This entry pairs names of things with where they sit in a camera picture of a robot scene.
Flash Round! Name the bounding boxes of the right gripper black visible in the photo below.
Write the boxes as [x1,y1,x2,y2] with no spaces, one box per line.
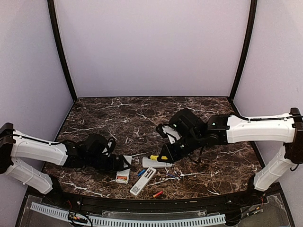
[158,131,203,163]

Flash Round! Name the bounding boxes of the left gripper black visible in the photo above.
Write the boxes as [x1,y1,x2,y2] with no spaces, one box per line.
[85,154,131,175]

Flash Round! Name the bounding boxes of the yellow handled screwdriver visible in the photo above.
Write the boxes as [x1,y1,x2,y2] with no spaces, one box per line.
[148,155,158,160]

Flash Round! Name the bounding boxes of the white remote with buttons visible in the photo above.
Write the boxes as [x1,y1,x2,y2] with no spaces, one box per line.
[115,169,130,184]

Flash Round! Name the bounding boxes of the white remote with label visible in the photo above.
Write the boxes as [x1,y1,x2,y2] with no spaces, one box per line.
[130,167,157,196]

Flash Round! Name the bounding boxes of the red orange battery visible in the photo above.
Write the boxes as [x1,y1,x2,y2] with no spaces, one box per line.
[153,191,163,198]

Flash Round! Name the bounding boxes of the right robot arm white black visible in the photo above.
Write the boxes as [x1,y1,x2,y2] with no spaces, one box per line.
[156,107,303,205]

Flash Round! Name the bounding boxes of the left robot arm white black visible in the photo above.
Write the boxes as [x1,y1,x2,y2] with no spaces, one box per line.
[0,122,131,206]

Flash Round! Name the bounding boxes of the orange battery in remote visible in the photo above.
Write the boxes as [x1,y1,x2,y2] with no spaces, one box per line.
[117,175,128,179]

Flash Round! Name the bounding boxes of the black front rail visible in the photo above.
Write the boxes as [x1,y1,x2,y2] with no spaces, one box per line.
[42,192,267,214]

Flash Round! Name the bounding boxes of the white slotted cable duct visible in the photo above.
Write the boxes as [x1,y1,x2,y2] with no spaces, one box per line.
[30,202,226,227]

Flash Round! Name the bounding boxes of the right black frame post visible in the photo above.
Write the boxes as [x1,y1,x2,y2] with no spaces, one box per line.
[229,0,258,102]

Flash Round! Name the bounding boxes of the black frame post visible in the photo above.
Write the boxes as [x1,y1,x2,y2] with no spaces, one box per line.
[47,0,78,102]
[229,0,258,102]

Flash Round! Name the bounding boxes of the left black frame post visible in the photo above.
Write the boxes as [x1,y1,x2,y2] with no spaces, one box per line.
[47,0,78,102]

